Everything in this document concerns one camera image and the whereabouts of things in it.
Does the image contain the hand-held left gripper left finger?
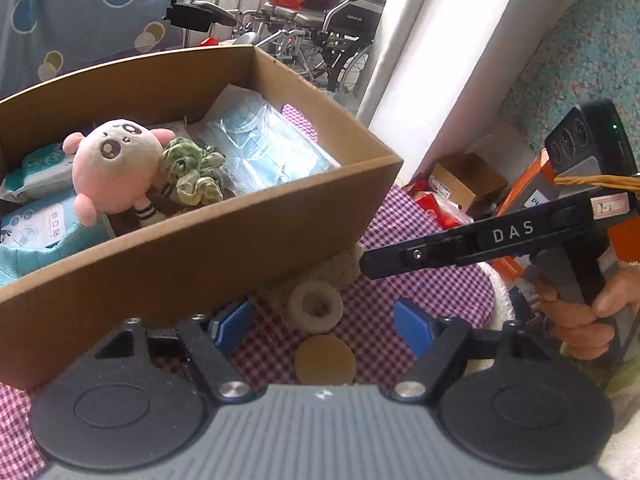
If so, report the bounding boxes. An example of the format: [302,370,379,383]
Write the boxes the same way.
[94,299,257,406]

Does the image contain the white wet wipe pack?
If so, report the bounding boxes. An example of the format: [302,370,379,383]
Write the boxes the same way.
[0,142,78,203]

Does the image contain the white fluffy blanket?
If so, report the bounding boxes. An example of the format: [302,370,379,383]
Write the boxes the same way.
[475,260,640,480]

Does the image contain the white tape roll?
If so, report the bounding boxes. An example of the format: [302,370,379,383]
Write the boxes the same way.
[287,280,345,333]

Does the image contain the blue and white wipe pack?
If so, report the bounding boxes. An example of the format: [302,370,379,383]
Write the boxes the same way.
[0,192,108,251]

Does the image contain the red packet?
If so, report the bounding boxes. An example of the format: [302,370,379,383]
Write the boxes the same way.
[405,182,473,231]

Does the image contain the black padded seat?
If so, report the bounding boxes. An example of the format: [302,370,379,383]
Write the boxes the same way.
[164,0,238,31]

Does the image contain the blue dotted sheet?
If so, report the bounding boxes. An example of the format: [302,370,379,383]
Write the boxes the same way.
[0,0,188,93]

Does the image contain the clear packet of face masks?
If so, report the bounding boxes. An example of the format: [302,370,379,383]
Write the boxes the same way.
[187,85,342,196]

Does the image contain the beige porous sponge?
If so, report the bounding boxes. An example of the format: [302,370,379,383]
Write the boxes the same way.
[300,242,366,287]

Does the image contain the yellow braided cord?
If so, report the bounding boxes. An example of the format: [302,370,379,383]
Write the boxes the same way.
[554,172,640,193]

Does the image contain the pink checkered cloth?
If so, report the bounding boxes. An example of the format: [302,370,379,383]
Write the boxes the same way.
[0,185,501,480]

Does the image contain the teal floral cloth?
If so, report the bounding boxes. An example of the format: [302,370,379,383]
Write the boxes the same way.
[497,0,640,161]

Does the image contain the black wheelchair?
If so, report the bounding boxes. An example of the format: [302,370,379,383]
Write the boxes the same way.
[240,0,391,96]

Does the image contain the round cork coaster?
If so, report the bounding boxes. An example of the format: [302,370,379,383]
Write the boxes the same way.
[294,335,357,385]

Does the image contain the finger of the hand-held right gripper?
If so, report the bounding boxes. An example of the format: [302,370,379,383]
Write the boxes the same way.
[360,232,462,281]

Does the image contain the green scrunchie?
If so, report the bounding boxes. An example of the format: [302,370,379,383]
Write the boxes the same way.
[159,136,227,208]

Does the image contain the pink plush toy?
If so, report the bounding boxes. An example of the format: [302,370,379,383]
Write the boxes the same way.
[62,117,176,227]

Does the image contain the person's right hand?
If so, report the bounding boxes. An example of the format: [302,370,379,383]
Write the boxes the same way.
[539,264,640,362]

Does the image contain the teal knitted cloth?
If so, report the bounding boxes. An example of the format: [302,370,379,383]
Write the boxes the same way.
[0,220,108,288]

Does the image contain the small cardboard box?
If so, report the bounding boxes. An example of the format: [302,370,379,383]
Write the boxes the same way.
[430,152,508,216]

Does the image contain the orange box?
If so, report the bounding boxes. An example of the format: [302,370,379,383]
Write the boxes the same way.
[492,150,558,281]

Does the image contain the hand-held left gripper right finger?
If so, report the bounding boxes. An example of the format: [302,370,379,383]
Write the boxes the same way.
[393,298,551,405]

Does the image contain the brown cardboard box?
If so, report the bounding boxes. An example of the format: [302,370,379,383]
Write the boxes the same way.
[0,45,405,391]

